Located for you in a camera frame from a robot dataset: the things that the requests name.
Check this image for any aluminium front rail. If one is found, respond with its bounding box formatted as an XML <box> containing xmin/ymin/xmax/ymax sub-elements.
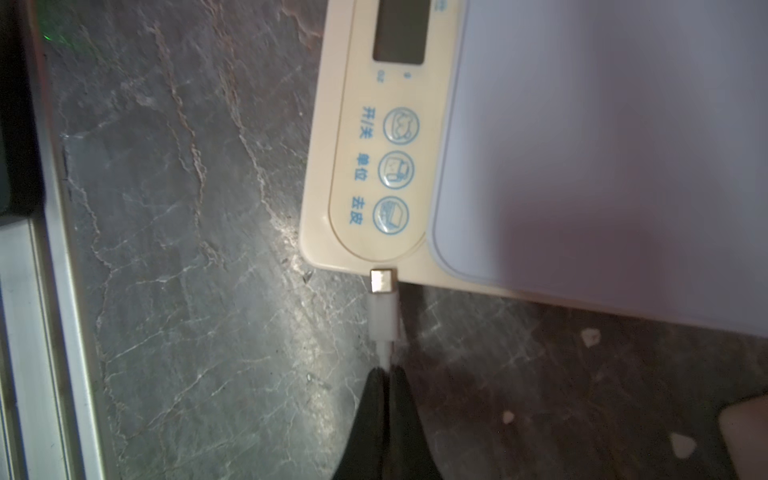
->
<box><xmin>1</xmin><ymin>1</ymin><xmax>114</xmax><ymax>479</ymax></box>

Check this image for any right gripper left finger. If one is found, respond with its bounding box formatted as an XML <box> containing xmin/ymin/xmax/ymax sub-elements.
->
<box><xmin>332</xmin><ymin>367</ymin><xmax>387</xmax><ymax>480</ymax></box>

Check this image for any grey usb cable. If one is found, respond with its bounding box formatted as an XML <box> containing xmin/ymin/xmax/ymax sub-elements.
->
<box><xmin>367</xmin><ymin>267</ymin><xmax>400</xmax><ymax>370</ymax></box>

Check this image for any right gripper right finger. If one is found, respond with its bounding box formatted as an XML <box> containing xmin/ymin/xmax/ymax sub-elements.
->
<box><xmin>386</xmin><ymin>366</ymin><xmax>443</xmax><ymax>480</ymax></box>

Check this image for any blue top kitchen scale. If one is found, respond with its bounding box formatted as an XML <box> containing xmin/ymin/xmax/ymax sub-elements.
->
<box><xmin>299</xmin><ymin>1</ymin><xmax>767</xmax><ymax>336</ymax></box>

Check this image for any pink charger adapter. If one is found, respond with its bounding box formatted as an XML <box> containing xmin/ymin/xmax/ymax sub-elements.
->
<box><xmin>718</xmin><ymin>395</ymin><xmax>768</xmax><ymax>480</ymax></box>

